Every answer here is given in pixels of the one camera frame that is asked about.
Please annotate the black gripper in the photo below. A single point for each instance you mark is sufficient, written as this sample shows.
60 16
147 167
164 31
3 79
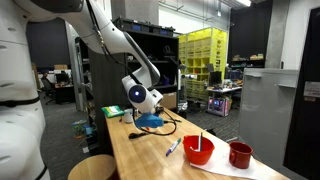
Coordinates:
159 110

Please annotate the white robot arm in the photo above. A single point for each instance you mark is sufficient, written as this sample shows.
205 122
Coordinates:
20 100

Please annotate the small white cup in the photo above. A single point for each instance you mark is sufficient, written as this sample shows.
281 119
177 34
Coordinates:
128 115

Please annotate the cardboard box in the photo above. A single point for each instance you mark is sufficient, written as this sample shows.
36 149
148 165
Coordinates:
170 100

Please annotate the orange marker cap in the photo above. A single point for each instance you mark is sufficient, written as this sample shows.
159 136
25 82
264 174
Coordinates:
147 128

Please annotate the grey waste basket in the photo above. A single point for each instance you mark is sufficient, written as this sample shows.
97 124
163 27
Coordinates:
182 107

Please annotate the black scissors orange pivot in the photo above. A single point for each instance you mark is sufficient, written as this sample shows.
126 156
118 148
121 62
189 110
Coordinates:
134 136

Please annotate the green capped whiteboard marker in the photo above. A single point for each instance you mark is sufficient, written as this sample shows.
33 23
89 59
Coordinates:
179 140

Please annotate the blue capped whiteboard marker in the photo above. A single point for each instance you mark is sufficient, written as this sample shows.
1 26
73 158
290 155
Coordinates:
167 153

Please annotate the green white sponge pack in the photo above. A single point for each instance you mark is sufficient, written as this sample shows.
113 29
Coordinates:
112 111

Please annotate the slim grey marker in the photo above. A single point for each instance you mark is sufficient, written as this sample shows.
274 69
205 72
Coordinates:
200 141

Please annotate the white plastic spoon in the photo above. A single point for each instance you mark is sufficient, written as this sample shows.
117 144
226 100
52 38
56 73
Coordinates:
194 149

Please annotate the black clamp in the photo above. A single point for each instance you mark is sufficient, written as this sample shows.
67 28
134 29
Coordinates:
210 131

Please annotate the glowing desktop computer case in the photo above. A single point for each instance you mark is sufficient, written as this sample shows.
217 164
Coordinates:
218 106

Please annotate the red bowl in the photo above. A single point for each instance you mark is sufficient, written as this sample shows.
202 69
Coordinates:
198 155

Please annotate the black shelving unit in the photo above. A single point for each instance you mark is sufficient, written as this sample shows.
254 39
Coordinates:
166 46

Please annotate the black computer monitor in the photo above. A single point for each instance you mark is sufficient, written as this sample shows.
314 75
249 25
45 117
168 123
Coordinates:
215 78

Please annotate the white work desk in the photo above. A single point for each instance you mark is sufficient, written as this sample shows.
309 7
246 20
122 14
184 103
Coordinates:
226 89

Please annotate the blue plastic box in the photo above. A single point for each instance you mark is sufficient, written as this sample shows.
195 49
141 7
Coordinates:
90 130

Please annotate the yellow bin rack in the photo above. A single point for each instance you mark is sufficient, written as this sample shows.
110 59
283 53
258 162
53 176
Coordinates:
203 50

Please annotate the black bin blue label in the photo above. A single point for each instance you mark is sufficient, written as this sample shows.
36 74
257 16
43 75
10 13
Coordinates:
141 26
163 31

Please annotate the green plastic crate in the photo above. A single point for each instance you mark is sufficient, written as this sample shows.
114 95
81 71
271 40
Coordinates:
79 130

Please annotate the round wooden stool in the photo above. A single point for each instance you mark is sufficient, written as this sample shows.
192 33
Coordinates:
93 168

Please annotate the white paper sheet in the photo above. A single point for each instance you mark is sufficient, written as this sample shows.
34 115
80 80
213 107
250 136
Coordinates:
226 166

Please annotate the red mug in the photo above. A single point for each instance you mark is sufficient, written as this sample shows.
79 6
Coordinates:
240 156

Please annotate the dark office desk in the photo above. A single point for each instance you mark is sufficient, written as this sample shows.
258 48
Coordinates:
65 93

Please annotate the dark desk monitor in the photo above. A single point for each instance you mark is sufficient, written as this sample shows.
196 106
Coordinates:
62 77

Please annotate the grey metal cabinet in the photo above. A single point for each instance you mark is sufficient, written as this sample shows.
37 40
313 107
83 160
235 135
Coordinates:
266 116

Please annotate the black office chair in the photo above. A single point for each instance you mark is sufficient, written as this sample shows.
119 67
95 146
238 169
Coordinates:
49 90

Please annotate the ceiling light panel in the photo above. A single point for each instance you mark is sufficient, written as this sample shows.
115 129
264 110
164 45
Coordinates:
245 2

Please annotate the black door panel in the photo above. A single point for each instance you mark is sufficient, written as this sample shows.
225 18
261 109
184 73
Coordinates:
306 133

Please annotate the white paper notice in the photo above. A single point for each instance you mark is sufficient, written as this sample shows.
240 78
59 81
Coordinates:
312 89

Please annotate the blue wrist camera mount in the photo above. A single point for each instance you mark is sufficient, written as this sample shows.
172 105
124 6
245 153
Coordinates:
149 121

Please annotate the cluttered wall shelf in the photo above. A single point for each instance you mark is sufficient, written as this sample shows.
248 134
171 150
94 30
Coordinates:
248 58

